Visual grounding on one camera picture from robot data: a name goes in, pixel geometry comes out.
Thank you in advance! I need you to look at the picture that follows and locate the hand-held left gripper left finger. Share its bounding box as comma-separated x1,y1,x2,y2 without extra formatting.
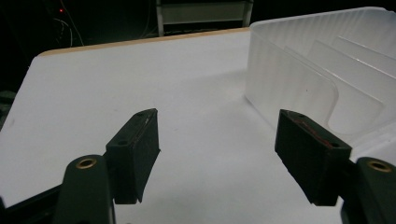
105,107,162,205

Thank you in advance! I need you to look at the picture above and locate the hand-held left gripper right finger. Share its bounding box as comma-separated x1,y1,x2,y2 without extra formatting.
274,108,353,207

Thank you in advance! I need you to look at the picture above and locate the clear plastic dish rack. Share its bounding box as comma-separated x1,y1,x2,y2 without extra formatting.
244,7,396,166

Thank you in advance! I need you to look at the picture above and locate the thin white cable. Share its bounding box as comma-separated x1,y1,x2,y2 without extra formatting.
52,0,85,48

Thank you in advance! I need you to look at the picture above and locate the grey metal shelf frame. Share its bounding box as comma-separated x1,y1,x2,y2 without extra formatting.
155,0,255,37

